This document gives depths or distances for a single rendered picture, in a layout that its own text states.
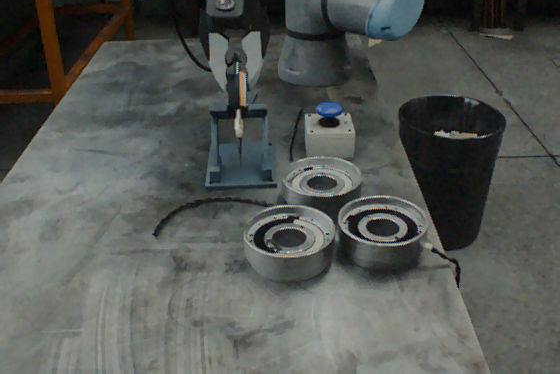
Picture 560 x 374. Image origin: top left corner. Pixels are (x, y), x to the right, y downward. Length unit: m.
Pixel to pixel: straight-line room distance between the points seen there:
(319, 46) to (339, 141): 0.31
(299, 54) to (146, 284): 0.63
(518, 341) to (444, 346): 1.23
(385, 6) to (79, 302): 0.67
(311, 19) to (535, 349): 1.11
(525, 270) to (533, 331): 0.28
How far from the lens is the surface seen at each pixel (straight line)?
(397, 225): 0.77
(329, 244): 0.71
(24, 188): 0.97
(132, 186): 0.93
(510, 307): 1.99
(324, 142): 0.94
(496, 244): 2.23
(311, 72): 1.22
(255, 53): 0.90
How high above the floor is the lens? 1.25
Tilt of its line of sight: 29 degrees down
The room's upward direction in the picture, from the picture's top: 1 degrees counter-clockwise
